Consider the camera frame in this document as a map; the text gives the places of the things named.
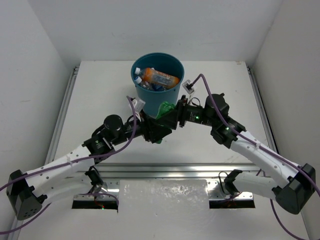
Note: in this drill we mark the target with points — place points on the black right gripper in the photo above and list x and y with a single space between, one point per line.
170 119

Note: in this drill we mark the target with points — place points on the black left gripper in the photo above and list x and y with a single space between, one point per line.
145 128

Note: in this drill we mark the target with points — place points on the crushed green plastic bottle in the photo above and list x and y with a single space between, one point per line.
162 122

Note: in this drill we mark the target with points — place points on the orange bottle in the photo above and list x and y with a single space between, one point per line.
156 77

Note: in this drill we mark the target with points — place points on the clear bottle white cap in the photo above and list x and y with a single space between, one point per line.
143 84

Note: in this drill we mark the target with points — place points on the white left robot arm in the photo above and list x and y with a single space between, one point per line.
75 172

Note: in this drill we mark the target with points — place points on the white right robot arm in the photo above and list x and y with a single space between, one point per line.
289 184

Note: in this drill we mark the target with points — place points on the teal plastic bin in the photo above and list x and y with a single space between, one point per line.
164 63

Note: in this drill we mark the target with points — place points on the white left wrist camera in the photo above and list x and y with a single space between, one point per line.
138 104

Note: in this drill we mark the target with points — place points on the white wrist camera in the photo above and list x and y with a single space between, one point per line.
138 104
189 87

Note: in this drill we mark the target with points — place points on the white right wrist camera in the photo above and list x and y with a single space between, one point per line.
189 87

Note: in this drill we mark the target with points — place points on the aluminium table frame rails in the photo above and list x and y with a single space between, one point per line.
162 187

